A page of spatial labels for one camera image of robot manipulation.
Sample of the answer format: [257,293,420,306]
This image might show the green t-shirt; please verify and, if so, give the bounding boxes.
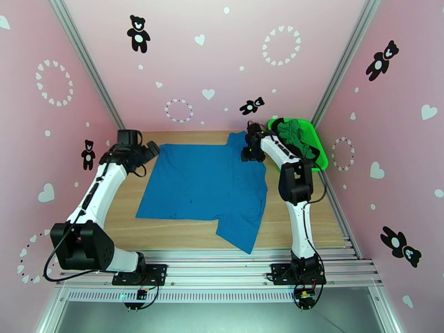
[275,119,321,160]

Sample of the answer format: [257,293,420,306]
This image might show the blue t-shirt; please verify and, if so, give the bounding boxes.
[134,131,269,255]

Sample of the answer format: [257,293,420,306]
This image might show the black garment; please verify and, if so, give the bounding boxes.
[270,118,321,161]

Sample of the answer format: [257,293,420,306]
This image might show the green plastic laundry basket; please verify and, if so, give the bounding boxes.
[267,117,330,173]

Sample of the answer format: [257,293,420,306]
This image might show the perforated metal strip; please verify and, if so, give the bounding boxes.
[65,289,377,304]

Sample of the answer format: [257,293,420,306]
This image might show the grey metal lower panel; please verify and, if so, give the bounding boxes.
[34,286,405,333]

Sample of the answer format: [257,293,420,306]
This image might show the black teddy bear wall sticker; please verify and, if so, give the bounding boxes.
[126,14,152,54]
[80,139,97,171]
[239,96,265,117]
[365,39,400,82]

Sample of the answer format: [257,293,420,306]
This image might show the aluminium left corner post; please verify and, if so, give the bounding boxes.
[46,0,130,142]

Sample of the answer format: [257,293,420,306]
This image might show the aluminium corner post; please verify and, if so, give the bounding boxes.
[309,0,385,125]
[46,0,130,142]

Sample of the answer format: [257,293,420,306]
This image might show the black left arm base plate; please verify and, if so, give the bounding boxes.
[112,263,168,286]

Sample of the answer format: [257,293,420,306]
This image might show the aluminium right side rail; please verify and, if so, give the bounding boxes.
[318,170,362,261]

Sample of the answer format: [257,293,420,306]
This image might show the aluminium right corner post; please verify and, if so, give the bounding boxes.
[309,0,385,125]

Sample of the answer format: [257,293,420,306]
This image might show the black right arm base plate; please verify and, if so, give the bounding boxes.
[270,263,328,286]

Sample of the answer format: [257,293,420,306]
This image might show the aluminium front rail platform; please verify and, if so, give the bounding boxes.
[54,248,385,291]

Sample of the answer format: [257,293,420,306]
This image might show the thin black power cable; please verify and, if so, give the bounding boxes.
[123,273,161,311]
[292,269,330,311]

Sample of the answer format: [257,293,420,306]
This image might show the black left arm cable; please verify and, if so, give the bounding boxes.
[43,130,147,283]

